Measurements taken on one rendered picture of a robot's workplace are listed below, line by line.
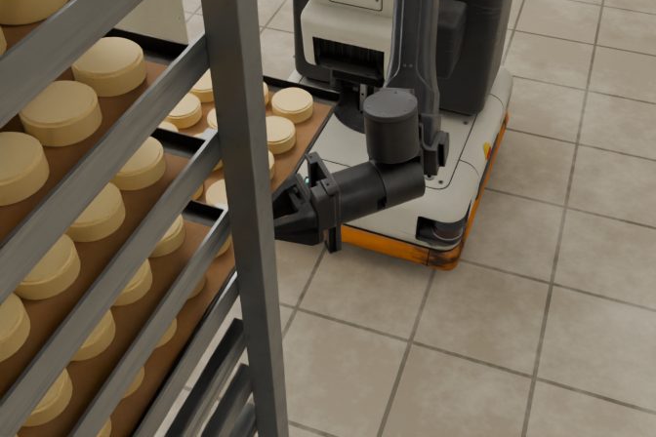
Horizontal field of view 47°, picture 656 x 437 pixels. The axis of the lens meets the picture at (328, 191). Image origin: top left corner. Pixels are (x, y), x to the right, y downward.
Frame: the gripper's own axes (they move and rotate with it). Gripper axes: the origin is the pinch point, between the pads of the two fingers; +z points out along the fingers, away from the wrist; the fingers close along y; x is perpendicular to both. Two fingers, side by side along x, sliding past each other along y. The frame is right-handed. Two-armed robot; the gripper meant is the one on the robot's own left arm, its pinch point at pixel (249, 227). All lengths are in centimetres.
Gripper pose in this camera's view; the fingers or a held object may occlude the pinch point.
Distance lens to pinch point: 80.0
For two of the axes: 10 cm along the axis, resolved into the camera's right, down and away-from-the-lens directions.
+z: -9.2, 3.1, -2.5
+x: -4.0, -6.5, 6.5
